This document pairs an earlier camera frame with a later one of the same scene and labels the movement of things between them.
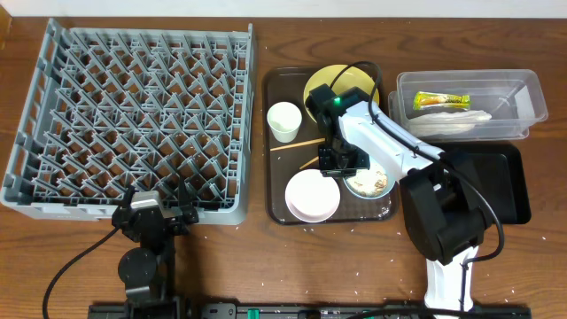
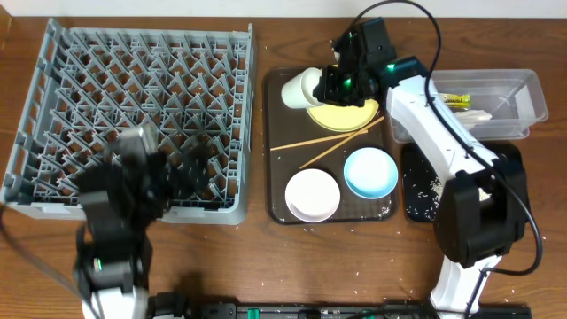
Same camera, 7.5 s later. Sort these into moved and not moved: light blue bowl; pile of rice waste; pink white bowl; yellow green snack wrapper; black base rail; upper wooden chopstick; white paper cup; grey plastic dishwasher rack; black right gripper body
Moved: black right gripper body; pile of rice waste; white paper cup
Not moved: black base rail; upper wooden chopstick; grey plastic dishwasher rack; yellow green snack wrapper; pink white bowl; light blue bowl
